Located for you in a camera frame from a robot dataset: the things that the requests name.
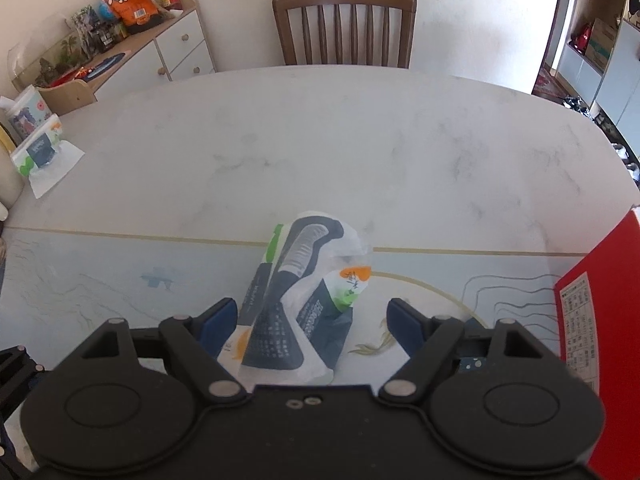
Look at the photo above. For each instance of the light blue printed table mat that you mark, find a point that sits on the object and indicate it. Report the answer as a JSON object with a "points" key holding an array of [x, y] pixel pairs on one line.
{"points": [[125, 300]]}

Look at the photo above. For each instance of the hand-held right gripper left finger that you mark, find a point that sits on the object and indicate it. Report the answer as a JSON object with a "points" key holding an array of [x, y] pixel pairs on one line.
{"points": [[220, 321]]}

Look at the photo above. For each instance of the dark jar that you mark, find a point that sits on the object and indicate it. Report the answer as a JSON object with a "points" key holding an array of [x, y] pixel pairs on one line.
{"points": [[105, 37]]}

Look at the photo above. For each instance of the brown cardboard box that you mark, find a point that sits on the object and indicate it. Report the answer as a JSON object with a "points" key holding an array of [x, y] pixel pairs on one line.
{"points": [[602, 40]]}

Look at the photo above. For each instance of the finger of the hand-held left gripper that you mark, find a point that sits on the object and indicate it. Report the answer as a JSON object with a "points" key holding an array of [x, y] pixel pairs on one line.
{"points": [[17, 375]]}

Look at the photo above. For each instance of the black white snack bag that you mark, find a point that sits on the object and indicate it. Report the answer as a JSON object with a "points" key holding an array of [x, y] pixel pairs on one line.
{"points": [[290, 280]]}

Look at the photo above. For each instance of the wooden tray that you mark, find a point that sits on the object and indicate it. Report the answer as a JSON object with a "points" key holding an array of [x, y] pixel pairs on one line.
{"points": [[67, 95]]}

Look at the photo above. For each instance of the clear glass tank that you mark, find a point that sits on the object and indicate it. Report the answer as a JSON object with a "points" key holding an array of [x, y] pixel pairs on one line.
{"points": [[45, 60]]}

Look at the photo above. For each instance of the grey wooden wall cabinet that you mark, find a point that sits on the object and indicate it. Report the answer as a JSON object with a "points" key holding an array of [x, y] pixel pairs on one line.
{"points": [[625, 60]]}

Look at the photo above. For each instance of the red cardboard box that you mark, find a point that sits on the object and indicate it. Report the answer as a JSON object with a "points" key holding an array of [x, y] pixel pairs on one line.
{"points": [[615, 280]]}

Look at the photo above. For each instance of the orange snack bag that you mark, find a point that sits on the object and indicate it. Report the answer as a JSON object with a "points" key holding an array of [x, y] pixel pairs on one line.
{"points": [[127, 2]]}

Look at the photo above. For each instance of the white wooden-topped sideboard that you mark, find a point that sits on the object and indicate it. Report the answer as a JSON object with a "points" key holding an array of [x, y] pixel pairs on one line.
{"points": [[185, 45]]}

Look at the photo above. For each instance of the white tissue sheet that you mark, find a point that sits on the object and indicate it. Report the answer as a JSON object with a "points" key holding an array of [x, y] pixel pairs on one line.
{"points": [[55, 177]]}

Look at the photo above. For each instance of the row of dark shoes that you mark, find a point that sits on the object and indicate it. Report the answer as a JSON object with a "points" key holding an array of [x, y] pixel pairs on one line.
{"points": [[582, 106]]}

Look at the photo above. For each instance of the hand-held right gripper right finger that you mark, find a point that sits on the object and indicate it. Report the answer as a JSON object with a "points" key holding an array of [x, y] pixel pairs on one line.
{"points": [[405, 322]]}

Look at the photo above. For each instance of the dark blue round mat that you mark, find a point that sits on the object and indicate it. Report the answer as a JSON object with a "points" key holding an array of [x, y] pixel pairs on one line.
{"points": [[102, 66]]}

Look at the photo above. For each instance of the white marble desktop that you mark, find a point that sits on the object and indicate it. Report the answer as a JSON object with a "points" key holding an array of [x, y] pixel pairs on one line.
{"points": [[350, 150]]}

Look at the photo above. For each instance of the green white tissue pack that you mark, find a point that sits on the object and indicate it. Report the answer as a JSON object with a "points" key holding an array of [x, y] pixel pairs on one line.
{"points": [[37, 150]]}

